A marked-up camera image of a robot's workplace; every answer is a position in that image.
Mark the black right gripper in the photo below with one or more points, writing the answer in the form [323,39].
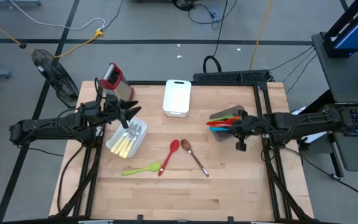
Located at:
[250,127]

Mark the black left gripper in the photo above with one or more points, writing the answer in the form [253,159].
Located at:
[112,109]

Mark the blue silicone spatula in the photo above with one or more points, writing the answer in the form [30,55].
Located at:
[217,128]

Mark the red silicone spoon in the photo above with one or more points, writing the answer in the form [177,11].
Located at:
[175,145]

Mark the light green silicone spoon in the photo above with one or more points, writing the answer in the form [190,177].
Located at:
[152,168]

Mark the brown wooden spoon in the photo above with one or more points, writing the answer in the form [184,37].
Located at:
[185,144]

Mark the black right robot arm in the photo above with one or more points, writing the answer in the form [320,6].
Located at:
[306,121]

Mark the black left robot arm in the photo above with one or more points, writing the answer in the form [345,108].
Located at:
[42,129]

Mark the steel box grater red trim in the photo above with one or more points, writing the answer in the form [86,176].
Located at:
[120,93]

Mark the small white cutlery tray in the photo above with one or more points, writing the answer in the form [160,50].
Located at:
[143,130]

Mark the grey translucent plastic bin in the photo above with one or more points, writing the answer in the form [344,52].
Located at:
[225,135]

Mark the large white plastic bin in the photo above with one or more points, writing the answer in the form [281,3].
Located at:
[176,96]

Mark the black perforated box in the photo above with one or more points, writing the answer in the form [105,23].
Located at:
[228,76]

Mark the black floor fan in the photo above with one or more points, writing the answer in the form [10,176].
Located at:
[56,77]

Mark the grey computer desk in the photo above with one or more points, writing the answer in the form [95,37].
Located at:
[340,77]

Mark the black aluminium table frame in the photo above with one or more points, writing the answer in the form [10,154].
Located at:
[154,83]

